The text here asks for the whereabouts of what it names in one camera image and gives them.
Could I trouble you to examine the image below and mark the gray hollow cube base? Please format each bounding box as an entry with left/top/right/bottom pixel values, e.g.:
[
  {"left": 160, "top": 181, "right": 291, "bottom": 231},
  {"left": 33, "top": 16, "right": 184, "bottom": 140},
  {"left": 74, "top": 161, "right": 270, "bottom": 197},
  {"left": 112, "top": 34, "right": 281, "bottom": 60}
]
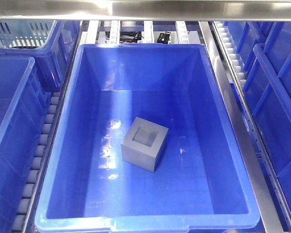
[{"left": 121, "top": 117, "right": 169, "bottom": 172}]

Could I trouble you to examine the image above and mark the large blue target bin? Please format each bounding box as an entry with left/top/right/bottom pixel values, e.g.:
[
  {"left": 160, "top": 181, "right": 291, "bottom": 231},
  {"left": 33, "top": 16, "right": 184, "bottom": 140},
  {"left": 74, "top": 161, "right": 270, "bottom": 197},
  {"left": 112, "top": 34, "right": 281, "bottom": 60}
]
[{"left": 35, "top": 44, "right": 260, "bottom": 233}]

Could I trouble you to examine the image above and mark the blue bin at left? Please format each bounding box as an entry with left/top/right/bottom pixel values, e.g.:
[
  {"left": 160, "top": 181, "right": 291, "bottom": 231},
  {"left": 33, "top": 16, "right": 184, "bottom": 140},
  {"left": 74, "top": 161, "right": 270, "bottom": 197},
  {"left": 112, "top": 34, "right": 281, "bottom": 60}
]
[{"left": 0, "top": 55, "right": 50, "bottom": 233}]

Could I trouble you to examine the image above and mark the blue bin at right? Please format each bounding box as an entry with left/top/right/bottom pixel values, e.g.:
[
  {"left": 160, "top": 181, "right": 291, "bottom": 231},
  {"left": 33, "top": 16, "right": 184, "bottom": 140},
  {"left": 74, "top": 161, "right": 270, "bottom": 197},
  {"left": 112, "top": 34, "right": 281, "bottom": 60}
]
[{"left": 242, "top": 43, "right": 291, "bottom": 231}]

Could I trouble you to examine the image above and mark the light blue perforated basket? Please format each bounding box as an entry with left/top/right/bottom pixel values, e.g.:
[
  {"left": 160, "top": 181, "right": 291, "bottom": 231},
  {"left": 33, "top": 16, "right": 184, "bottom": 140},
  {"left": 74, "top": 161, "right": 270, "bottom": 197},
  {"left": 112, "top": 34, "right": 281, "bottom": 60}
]
[{"left": 0, "top": 19, "right": 55, "bottom": 49}]

